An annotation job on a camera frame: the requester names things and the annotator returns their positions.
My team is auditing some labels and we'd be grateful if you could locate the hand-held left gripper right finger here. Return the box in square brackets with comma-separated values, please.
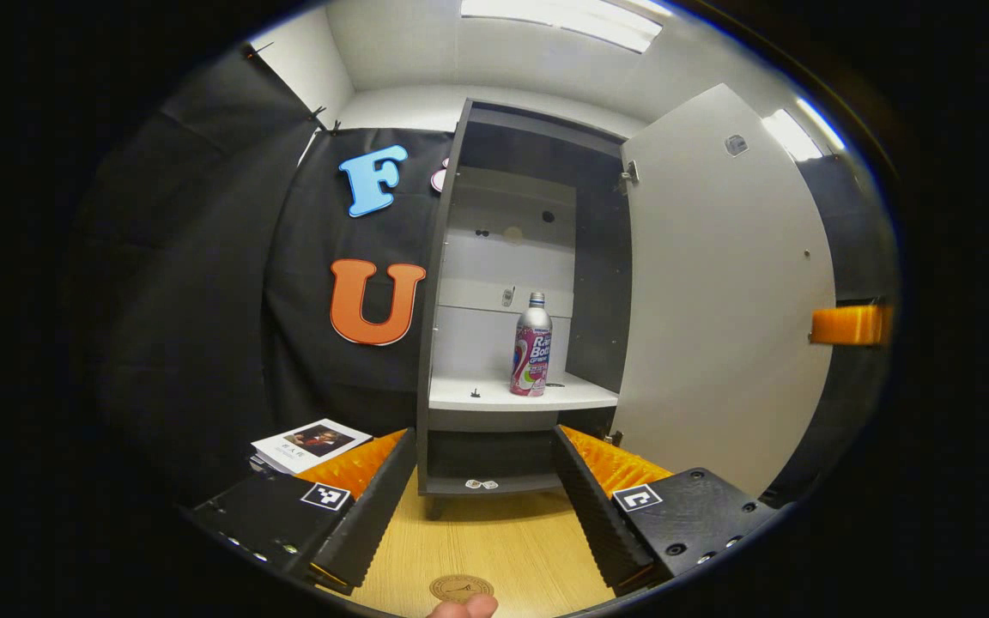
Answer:
[549, 424, 783, 597]

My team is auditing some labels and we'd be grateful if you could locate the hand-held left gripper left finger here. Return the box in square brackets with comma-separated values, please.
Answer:
[188, 427, 419, 595]

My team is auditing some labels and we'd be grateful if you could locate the round cork coaster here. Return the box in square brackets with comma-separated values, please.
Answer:
[429, 573, 495, 602]

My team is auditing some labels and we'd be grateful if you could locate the beige cabinet door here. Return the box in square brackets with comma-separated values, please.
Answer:
[610, 83, 839, 499]

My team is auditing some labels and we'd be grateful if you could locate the silver pink label bottle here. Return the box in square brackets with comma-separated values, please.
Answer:
[510, 292, 553, 397]

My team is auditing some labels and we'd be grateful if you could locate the grey cabinet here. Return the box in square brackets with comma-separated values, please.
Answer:
[416, 97, 637, 521]

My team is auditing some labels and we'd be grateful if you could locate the white cabinet shelf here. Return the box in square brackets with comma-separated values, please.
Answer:
[428, 369, 620, 413]

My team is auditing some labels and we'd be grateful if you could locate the white cover book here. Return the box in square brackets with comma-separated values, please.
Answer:
[252, 418, 373, 476]

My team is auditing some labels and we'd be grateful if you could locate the small ceiling light panel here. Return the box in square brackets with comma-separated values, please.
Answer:
[761, 97, 847, 164]

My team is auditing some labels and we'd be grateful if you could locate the black backdrop cloth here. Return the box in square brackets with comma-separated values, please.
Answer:
[74, 43, 899, 507]

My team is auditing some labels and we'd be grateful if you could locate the long ceiling light panel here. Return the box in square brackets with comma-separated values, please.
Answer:
[460, 0, 663, 54]

